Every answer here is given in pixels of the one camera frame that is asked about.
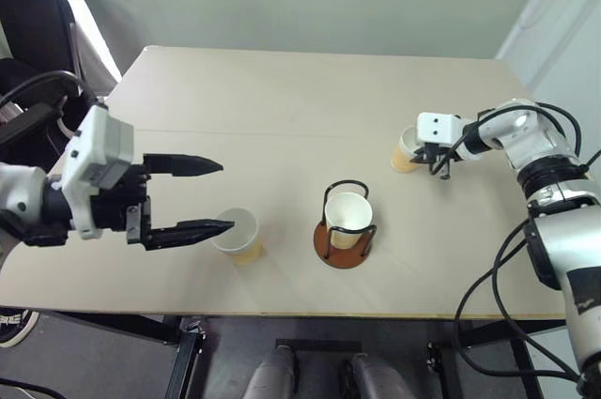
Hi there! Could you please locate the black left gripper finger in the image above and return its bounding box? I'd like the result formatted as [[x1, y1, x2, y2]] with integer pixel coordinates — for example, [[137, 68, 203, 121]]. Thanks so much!
[[140, 218, 237, 252], [142, 152, 224, 179]]

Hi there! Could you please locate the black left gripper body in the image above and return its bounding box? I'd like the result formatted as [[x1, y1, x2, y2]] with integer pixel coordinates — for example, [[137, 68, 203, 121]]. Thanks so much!
[[89, 161, 154, 247]]

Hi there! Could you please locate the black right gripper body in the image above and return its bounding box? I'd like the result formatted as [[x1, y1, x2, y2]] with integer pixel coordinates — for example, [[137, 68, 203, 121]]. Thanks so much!
[[414, 141, 454, 171]]

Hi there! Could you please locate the tan paper cup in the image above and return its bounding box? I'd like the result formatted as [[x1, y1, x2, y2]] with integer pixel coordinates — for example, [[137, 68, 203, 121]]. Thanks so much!
[[209, 207, 265, 267], [391, 126, 424, 175], [324, 191, 374, 251]]

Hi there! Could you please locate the black and white sneaker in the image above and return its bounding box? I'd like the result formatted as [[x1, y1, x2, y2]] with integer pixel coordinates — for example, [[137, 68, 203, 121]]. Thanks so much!
[[0, 306, 41, 349]]

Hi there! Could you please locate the grey rounded robot foot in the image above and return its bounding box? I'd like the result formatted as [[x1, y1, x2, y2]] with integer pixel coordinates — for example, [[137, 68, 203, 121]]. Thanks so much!
[[345, 352, 414, 399], [243, 345, 298, 399]]

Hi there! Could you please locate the black office chair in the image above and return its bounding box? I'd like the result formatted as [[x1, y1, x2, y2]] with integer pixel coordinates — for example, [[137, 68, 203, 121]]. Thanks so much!
[[0, 0, 118, 170]]

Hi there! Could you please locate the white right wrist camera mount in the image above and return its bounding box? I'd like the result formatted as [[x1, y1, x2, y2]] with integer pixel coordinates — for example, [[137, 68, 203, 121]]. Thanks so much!
[[415, 111, 466, 146]]

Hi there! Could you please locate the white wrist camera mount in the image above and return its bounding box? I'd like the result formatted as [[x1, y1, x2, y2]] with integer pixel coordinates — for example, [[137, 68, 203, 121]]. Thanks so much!
[[59, 104, 135, 241], [415, 111, 466, 146]]

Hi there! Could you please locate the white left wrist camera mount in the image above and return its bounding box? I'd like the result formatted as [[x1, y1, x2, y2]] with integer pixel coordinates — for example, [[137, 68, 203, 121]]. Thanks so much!
[[59, 104, 135, 241]]

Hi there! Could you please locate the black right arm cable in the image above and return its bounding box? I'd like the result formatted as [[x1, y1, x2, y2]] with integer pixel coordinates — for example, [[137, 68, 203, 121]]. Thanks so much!
[[454, 217, 584, 384]]

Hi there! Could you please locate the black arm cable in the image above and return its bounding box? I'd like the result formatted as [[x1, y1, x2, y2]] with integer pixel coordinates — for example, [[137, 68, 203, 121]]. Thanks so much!
[[454, 217, 584, 384], [0, 69, 96, 112]]

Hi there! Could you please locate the black metal table frame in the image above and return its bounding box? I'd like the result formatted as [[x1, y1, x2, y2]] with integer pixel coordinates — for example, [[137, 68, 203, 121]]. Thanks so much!
[[44, 309, 570, 399]]

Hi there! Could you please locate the black wire cup holder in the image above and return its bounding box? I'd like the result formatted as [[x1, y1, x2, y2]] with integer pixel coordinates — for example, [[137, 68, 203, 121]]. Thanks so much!
[[312, 178, 378, 270]]

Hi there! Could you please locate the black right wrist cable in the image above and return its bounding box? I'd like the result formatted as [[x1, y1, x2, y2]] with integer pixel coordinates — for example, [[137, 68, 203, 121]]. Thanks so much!
[[449, 101, 593, 172]]

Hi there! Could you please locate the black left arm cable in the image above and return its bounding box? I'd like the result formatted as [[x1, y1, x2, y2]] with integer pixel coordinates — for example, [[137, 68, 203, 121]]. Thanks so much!
[[0, 69, 96, 112]]

